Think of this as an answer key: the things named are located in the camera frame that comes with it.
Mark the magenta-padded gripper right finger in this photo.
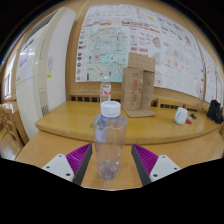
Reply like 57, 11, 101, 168
130, 143, 182, 187

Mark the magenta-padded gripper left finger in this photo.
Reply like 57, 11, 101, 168
41, 142, 94, 187

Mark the clear white-capped water bottle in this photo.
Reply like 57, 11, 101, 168
93, 100, 129, 181

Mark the white mug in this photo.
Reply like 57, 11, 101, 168
174, 106, 190, 126

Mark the small clear labelled bottle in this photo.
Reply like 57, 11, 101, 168
99, 75, 113, 104

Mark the wooden chair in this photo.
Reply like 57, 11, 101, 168
0, 102, 25, 152

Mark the brown cardboard box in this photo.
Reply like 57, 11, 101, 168
120, 51, 157, 119

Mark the black bag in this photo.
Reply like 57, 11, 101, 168
206, 99, 224, 125

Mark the large wall map poster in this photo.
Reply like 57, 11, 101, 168
75, 3, 206, 100

